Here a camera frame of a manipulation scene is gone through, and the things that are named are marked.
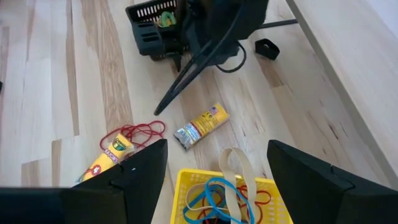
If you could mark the yellow crayon pack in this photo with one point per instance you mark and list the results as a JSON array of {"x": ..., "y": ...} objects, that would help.
[
  {"x": 202, "y": 124},
  {"x": 109, "y": 155}
]

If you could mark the blue rubber band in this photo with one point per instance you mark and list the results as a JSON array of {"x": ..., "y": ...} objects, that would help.
[{"x": 219, "y": 180}]

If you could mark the green rubber band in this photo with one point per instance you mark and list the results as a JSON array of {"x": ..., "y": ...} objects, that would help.
[{"x": 169, "y": 14}]

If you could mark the small black clip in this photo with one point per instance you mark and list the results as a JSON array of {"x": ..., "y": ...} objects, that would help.
[{"x": 275, "y": 51}]

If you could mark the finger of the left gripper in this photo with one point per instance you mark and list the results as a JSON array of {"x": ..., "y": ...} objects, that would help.
[
  {"x": 196, "y": 74},
  {"x": 170, "y": 93}
]

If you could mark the yellow plastic basket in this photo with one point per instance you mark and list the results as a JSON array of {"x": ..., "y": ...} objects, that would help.
[{"x": 178, "y": 193}]

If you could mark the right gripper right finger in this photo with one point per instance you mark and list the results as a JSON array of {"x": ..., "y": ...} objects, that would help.
[{"x": 326, "y": 202}]

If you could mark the wide tan rubber band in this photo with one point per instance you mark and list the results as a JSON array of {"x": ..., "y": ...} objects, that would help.
[
  {"x": 231, "y": 186},
  {"x": 194, "y": 189}
]

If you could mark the wooden shelf riser black legs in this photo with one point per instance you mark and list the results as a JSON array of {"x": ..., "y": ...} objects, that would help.
[{"x": 357, "y": 62}]

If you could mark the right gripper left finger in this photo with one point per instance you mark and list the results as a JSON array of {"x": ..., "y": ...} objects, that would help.
[{"x": 93, "y": 205}]

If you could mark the black plastic basket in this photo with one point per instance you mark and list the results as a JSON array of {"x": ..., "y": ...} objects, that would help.
[{"x": 146, "y": 34}]

